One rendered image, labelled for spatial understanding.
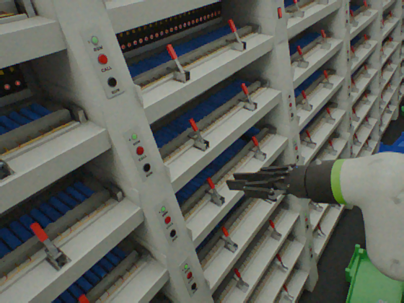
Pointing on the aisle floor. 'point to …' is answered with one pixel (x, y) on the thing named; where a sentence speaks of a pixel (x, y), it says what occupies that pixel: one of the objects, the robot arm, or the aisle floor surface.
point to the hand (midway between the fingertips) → (241, 181)
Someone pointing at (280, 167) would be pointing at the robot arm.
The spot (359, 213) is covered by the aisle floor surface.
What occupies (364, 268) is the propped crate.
